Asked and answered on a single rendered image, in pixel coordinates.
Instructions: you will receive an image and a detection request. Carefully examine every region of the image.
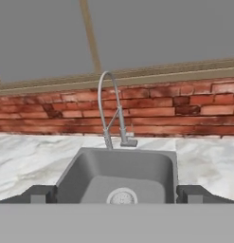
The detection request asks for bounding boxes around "grey kitchen sink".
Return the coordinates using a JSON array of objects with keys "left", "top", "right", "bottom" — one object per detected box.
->
[{"left": 55, "top": 146, "right": 179, "bottom": 204}]

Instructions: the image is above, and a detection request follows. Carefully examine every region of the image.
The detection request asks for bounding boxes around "grey arched tap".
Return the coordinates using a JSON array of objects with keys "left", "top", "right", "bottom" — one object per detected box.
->
[{"left": 97, "top": 70, "right": 138, "bottom": 150}]

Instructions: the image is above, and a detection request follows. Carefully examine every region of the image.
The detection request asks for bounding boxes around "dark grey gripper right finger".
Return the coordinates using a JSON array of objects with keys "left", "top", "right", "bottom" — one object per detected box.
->
[{"left": 176, "top": 185, "right": 234, "bottom": 204}]

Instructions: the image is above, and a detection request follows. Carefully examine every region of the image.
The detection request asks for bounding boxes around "tan framed window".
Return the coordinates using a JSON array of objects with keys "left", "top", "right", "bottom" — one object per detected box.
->
[{"left": 0, "top": 0, "right": 234, "bottom": 97}]

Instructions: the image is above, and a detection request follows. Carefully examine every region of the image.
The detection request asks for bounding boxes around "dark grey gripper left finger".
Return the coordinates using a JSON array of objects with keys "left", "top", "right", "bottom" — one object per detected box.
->
[{"left": 0, "top": 185, "right": 58, "bottom": 204}]

